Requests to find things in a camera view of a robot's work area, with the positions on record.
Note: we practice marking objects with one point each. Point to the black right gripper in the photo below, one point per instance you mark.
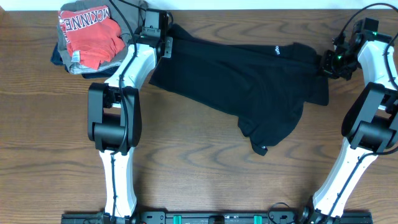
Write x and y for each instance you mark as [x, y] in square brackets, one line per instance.
[326, 69]

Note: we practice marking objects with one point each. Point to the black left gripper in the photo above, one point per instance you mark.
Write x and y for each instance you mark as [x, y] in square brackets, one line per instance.
[168, 51]

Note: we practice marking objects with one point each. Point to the black t-shirt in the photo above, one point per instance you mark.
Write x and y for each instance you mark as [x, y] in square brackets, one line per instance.
[264, 86]

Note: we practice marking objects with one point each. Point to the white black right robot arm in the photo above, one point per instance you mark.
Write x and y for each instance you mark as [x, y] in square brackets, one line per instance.
[369, 128]

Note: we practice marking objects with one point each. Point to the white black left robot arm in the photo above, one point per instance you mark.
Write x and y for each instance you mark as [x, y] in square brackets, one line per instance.
[115, 123]

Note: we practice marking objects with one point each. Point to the grey folded garment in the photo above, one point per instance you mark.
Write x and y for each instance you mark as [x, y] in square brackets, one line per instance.
[128, 14]

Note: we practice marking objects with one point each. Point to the red printed folded shirt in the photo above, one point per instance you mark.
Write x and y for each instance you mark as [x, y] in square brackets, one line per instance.
[92, 37]

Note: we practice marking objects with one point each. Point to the navy folded garment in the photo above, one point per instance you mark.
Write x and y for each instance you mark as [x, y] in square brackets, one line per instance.
[56, 59]

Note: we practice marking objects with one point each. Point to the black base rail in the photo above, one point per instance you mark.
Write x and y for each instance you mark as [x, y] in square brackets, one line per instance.
[283, 217]

